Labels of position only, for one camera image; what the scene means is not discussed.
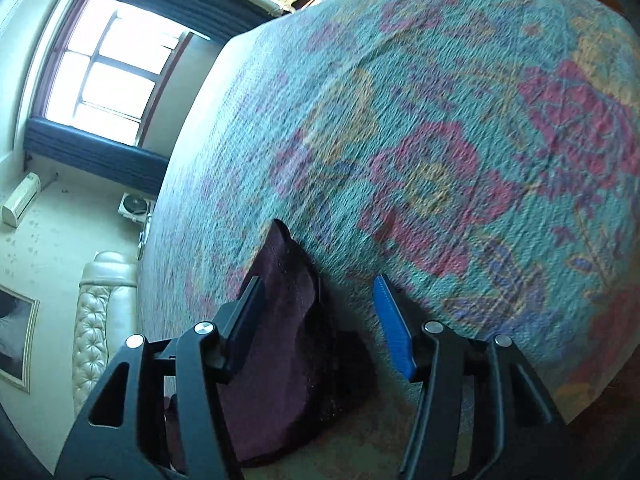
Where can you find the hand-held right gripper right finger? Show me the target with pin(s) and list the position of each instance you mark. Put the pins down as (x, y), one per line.
(392, 321)

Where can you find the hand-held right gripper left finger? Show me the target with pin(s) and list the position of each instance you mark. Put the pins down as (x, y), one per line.
(244, 321)

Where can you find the maroon pants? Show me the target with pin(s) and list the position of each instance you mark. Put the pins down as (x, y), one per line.
(300, 360)

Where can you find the cream tufted headboard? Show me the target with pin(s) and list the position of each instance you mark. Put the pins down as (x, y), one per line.
(100, 320)

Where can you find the white fan unit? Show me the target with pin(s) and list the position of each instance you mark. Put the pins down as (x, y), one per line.
(135, 206)

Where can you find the floral teal blanket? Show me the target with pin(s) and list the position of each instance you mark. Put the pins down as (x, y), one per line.
(450, 110)

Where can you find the white air conditioner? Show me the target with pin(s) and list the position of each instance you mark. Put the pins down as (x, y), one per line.
(20, 200)

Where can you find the window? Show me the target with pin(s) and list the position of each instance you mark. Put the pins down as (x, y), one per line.
(110, 65)

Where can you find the framed wall picture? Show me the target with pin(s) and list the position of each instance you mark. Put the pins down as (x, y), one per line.
(15, 335)

